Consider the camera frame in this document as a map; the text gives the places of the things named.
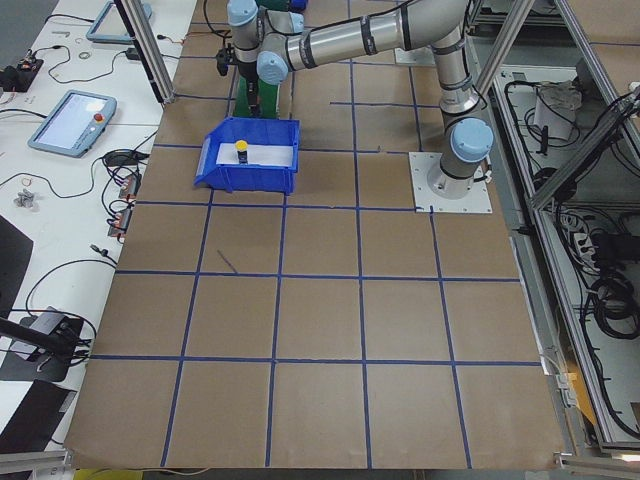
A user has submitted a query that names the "blue left plastic bin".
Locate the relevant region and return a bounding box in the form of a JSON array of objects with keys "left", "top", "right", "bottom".
[{"left": 194, "top": 117, "right": 300, "bottom": 195}]

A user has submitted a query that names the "black power adapter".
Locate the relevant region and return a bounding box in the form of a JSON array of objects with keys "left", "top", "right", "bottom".
[{"left": 124, "top": 47, "right": 140, "bottom": 61}]

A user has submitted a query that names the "white foam pad left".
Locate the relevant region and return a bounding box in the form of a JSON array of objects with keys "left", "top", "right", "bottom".
[{"left": 216, "top": 143, "right": 294, "bottom": 167}]

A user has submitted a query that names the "aluminium frame post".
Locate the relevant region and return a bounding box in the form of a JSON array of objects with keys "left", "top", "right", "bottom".
[{"left": 114, "top": 0, "right": 175, "bottom": 105}]

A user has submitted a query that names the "teach pendant far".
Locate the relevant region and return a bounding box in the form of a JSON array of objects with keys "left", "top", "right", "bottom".
[{"left": 86, "top": 1, "right": 133, "bottom": 45}]

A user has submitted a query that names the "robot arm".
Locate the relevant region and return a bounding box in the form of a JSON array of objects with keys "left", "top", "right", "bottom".
[{"left": 216, "top": 1, "right": 494, "bottom": 200}]

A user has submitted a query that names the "aluminium frame rack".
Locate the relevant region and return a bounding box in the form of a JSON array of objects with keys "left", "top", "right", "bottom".
[{"left": 467, "top": 1, "right": 639, "bottom": 460}]

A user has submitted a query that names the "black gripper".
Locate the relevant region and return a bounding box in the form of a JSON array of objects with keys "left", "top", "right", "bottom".
[{"left": 244, "top": 77, "right": 258, "bottom": 118}]

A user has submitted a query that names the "teach pendant near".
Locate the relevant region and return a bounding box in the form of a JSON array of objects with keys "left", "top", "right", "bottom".
[{"left": 27, "top": 90, "right": 118, "bottom": 158}]

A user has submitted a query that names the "black camera stand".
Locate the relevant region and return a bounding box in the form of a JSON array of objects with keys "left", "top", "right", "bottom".
[{"left": 1, "top": 309, "right": 83, "bottom": 382}]

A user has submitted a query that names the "teach pendant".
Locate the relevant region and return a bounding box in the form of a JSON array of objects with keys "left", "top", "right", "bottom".
[
  {"left": 27, "top": 90, "right": 118, "bottom": 158},
  {"left": 86, "top": 1, "right": 133, "bottom": 45}
]

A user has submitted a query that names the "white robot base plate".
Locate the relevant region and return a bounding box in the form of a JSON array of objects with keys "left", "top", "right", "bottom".
[{"left": 408, "top": 152, "right": 493, "bottom": 214}]

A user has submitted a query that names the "yellow push button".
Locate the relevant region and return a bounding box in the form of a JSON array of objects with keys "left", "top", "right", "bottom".
[{"left": 234, "top": 140, "right": 249, "bottom": 164}]

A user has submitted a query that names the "green conveyor belt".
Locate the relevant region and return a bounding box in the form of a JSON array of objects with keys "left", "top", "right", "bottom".
[{"left": 233, "top": 77, "right": 279, "bottom": 119}]

